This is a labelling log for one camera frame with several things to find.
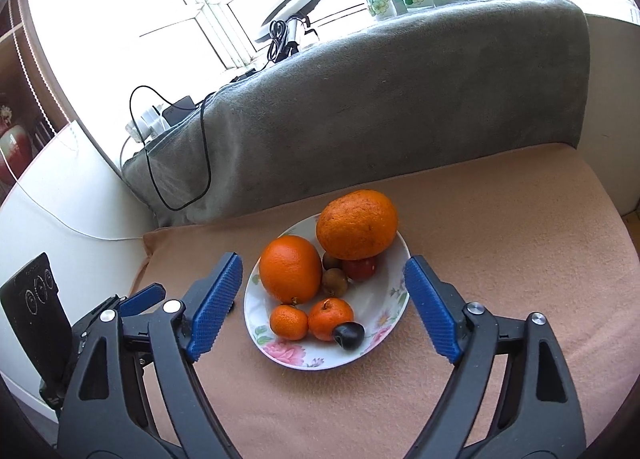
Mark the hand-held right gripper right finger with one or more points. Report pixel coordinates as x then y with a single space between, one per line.
432 309

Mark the small mandarin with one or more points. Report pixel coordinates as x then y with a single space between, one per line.
288 322

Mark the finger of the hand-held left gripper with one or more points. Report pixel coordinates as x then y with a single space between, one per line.
145 296
229 310

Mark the grey blanket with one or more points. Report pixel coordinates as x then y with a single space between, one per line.
375 104

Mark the black power adapter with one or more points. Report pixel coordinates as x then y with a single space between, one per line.
180 110

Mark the dark purple plum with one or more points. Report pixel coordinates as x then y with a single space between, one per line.
348 335

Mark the wooden shelf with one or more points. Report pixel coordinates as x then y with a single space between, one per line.
10 54

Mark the white window frame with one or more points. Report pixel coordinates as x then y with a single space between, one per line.
215 4

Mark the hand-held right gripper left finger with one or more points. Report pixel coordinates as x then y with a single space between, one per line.
215 309

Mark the peach blanket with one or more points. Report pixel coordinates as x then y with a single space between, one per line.
500 239

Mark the large smooth orange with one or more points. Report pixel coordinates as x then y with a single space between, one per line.
290 269

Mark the white power strip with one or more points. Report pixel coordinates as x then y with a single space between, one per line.
150 126

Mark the red vase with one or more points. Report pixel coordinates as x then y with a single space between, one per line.
12 146

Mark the small brown round fruit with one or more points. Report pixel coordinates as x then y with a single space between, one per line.
331 260
334 282

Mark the medium mandarin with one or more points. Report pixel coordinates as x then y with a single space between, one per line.
327 319

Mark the floral white plate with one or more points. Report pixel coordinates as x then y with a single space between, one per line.
377 299

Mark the red tomato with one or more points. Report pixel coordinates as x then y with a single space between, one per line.
361 269

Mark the large rough-skinned orange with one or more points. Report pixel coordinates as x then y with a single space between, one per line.
357 224

